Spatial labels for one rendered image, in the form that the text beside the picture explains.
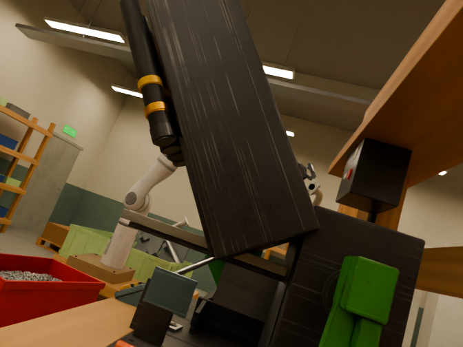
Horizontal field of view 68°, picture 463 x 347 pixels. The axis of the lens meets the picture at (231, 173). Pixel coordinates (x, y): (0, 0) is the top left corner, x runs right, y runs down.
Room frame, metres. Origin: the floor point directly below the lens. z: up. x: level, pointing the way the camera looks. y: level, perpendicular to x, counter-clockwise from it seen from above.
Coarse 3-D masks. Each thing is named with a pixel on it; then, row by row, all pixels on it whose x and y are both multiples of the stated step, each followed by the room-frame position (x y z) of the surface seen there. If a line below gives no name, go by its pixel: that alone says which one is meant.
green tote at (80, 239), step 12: (72, 228) 1.92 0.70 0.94; (84, 228) 2.03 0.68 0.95; (72, 240) 1.91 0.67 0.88; (84, 240) 1.89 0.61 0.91; (96, 240) 1.87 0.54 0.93; (108, 240) 1.85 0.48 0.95; (60, 252) 1.92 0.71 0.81; (72, 252) 1.90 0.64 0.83; (84, 252) 1.88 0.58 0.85; (96, 252) 1.86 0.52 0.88; (132, 252) 1.81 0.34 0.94; (132, 264) 1.80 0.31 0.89; (144, 264) 1.78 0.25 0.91; (156, 264) 1.77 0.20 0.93; (168, 264) 1.75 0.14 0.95; (180, 264) 1.88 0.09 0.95; (144, 276) 1.78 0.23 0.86
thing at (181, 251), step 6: (180, 228) 2.08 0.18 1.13; (174, 246) 2.06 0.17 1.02; (180, 246) 2.05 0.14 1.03; (162, 252) 2.06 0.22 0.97; (168, 252) 2.05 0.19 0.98; (180, 252) 2.04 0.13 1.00; (186, 252) 2.03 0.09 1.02; (162, 258) 2.04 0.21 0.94; (168, 258) 2.04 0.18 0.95; (180, 258) 2.03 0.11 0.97
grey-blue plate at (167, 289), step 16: (160, 272) 0.75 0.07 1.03; (160, 288) 0.75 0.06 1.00; (176, 288) 0.75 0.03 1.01; (192, 288) 0.74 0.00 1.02; (144, 304) 0.75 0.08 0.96; (160, 304) 0.75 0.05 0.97; (176, 304) 0.75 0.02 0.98; (144, 320) 0.75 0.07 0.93; (160, 320) 0.74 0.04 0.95; (144, 336) 0.75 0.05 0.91; (160, 336) 0.74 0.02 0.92
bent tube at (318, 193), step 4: (312, 180) 1.30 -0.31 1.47; (308, 184) 1.31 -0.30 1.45; (312, 184) 1.31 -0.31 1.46; (316, 184) 1.29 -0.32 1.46; (308, 188) 1.31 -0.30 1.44; (312, 188) 1.34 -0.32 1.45; (316, 188) 1.29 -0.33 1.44; (308, 192) 1.30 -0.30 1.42; (312, 192) 1.29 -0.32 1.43; (316, 192) 1.32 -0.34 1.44; (320, 192) 1.34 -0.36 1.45; (316, 196) 1.37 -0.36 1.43; (320, 196) 1.36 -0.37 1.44; (316, 200) 1.39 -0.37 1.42; (320, 200) 1.39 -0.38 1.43; (316, 204) 1.41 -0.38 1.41
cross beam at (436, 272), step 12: (432, 252) 0.74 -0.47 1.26; (444, 252) 0.69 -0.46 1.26; (456, 252) 0.65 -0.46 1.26; (420, 264) 0.78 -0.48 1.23; (432, 264) 0.73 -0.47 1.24; (444, 264) 0.68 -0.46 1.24; (456, 264) 0.64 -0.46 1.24; (420, 276) 0.77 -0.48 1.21; (432, 276) 0.72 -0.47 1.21; (444, 276) 0.67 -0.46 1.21; (456, 276) 0.63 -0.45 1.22; (420, 288) 0.82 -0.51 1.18; (432, 288) 0.71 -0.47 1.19; (444, 288) 0.66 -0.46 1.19; (456, 288) 0.62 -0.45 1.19
